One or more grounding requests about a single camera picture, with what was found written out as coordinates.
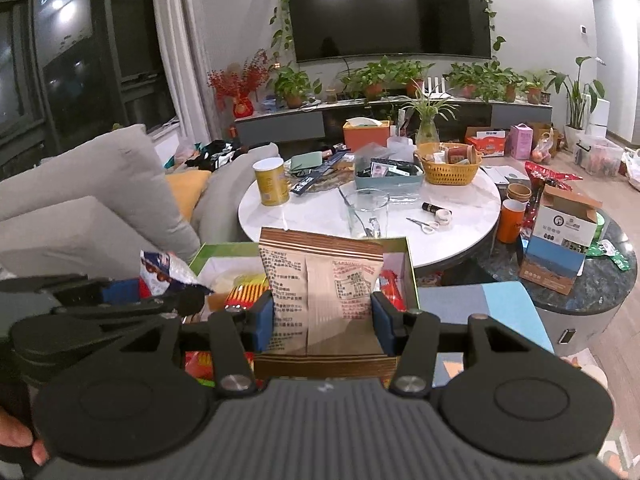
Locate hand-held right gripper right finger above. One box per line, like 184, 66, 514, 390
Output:
370, 290, 534, 395

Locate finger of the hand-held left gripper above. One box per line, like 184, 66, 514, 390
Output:
9, 289, 207, 357
0, 273, 141, 309

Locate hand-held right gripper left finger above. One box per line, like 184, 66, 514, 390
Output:
106, 291, 276, 402

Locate green-rimmed cardboard box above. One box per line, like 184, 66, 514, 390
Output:
186, 236, 421, 311

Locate brown striped snack packet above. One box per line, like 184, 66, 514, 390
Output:
258, 227, 399, 379

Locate person's left hand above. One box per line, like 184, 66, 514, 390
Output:
0, 406, 52, 467

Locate yellow red striped packet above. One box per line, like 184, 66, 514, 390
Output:
224, 273, 269, 312

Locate red snack packet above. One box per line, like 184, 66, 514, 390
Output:
379, 268, 408, 312
184, 349, 217, 387

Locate grey sofa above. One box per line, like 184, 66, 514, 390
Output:
0, 123, 282, 282

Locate scissors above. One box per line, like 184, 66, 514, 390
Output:
405, 217, 442, 236

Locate clear drinking glass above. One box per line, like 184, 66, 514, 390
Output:
344, 188, 391, 239

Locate patterned floor mat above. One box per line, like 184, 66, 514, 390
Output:
416, 279, 557, 387

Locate yellow cushion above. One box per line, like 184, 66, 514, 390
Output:
164, 169, 214, 222

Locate round white coffee table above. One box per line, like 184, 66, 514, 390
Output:
237, 164, 504, 269

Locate yellow tin can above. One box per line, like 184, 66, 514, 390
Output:
252, 157, 292, 207

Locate teal organizer tray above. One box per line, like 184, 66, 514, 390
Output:
354, 156, 427, 192

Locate orange cup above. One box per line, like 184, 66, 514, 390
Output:
495, 198, 527, 244

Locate dark blue packets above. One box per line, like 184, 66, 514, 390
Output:
291, 149, 352, 197

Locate wicker basket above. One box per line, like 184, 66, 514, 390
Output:
414, 141, 484, 187

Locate pile of clothes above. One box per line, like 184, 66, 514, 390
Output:
164, 139, 252, 172

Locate green pouch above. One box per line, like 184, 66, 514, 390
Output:
289, 150, 326, 172

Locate blue brown cardboard box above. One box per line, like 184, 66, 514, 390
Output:
518, 184, 604, 297

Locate orange tissue box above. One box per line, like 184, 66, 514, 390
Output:
342, 116, 392, 154

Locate grey television cabinet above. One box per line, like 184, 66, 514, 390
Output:
233, 94, 554, 152

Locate orange white carton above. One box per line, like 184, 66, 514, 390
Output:
464, 126, 509, 158

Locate spider plant in glass vase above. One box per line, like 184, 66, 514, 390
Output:
399, 94, 462, 147

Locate dark round side table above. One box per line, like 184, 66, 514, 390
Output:
474, 209, 640, 347

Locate red snack bag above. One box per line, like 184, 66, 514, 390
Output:
523, 161, 584, 184

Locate pink carton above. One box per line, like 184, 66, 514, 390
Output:
508, 123, 534, 161

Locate bag of fruit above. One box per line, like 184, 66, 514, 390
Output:
531, 129, 559, 167

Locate red flower arrangement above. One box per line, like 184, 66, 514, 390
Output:
206, 49, 274, 122

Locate small potted plant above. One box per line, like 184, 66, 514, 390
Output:
271, 61, 322, 109
519, 71, 552, 107

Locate wide potted plant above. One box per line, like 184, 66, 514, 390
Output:
341, 56, 434, 102

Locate white curtain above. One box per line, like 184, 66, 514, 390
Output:
149, 0, 227, 147

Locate bushy potted plant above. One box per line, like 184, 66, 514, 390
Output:
444, 61, 527, 104

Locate clear storage bin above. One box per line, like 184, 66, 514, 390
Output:
574, 131, 624, 178

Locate white plastic bag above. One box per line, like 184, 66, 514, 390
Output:
621, 148, 640, 192

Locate white appliance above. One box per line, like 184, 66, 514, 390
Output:
589, 99, 612, 137

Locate tall leafy plant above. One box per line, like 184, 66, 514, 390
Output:
546, 54, 607, 132

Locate hanging vine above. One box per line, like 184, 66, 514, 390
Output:
481, 0, 507, 54
269, 0, 302, 57

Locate dark window frame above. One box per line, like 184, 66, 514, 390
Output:
0, 0, 177, 167

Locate wall television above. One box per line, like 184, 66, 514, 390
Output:
286, 0, 494, 64

